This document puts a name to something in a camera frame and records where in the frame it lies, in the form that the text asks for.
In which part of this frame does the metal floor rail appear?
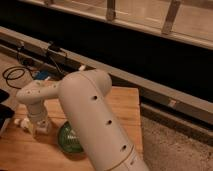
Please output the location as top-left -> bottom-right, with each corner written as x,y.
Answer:
0,26 -> 213,125

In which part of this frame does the black clamp device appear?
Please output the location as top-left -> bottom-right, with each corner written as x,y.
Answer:
47,41 -> 68,62

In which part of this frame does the green ceramic bowl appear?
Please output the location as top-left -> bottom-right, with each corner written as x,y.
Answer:
57,121 -> 83,154

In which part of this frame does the blue object behind table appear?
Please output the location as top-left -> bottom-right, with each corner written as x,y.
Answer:
34,70 -> 50,80

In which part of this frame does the small white bottle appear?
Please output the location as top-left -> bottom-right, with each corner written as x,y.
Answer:
14,118 -> 51,135

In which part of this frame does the black object at left edge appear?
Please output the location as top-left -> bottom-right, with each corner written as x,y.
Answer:
0,89 -> 14,130

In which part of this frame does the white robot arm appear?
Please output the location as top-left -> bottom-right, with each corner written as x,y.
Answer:
17,69 -> 149,171

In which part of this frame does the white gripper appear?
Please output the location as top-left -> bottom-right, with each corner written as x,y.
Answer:
22,105 -> 52,136

